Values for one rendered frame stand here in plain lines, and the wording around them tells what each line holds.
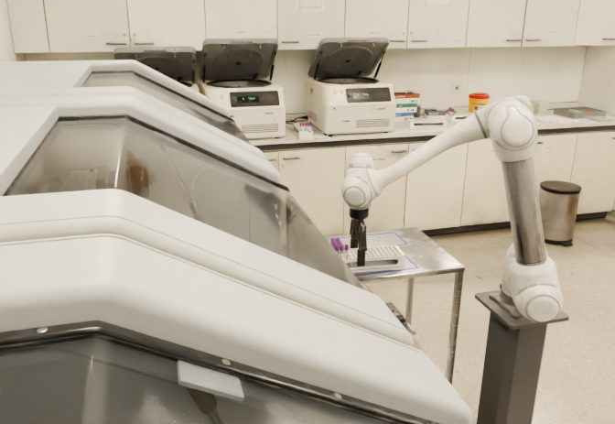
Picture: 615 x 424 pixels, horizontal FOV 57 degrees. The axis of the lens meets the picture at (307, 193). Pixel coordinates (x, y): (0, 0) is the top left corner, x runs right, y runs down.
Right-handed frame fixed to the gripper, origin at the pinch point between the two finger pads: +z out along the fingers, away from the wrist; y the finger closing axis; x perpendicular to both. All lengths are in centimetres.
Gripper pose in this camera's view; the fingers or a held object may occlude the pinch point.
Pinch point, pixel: (357, 255)
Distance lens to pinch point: 227.7
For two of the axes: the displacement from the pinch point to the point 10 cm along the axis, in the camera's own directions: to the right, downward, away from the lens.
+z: -0.1, 9.5, 3.2
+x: -9.8, 0.5, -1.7
